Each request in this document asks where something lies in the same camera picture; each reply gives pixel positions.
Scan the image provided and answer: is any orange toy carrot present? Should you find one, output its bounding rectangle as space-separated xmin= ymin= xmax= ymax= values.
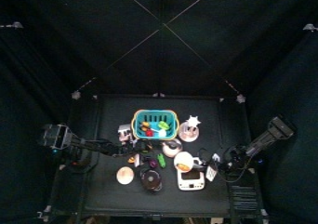
xmin=176 ymin=163 xmax=192 ymax=172

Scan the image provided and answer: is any teal toy basket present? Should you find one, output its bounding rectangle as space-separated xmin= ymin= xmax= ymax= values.
xmin=131 ymin=109 xmax=182 ymax=141

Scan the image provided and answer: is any white toy carton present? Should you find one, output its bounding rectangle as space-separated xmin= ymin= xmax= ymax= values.
xmin=134 ymin=153 xmax=145 ymax=168

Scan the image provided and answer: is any green toy vegetable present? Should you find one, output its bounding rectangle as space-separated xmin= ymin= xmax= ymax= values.
xmin=157 ymin=152 xmax=169 ymax=169

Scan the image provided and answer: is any grey white toy appliance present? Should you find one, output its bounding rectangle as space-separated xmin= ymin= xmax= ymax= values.
xmin=117 ymin=124 xmax=134 ymax=143

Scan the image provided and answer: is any green toy food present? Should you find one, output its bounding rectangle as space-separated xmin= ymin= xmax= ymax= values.
xmin=157 ymin=121 xmax=172 ymax=131

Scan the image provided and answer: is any white round plate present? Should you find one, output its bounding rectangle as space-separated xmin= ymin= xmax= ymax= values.
xmin=115 ymin=166 xmax=135 ymax=186

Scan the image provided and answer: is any dark round bowl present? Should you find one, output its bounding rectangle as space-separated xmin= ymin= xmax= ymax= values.
xmin=141 ymin=169 xmax=162 ymax=189

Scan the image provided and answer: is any black ribbed panel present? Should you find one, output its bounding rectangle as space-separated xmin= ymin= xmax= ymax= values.
xmin=229 ymin=184 xmax=260 ymax=217

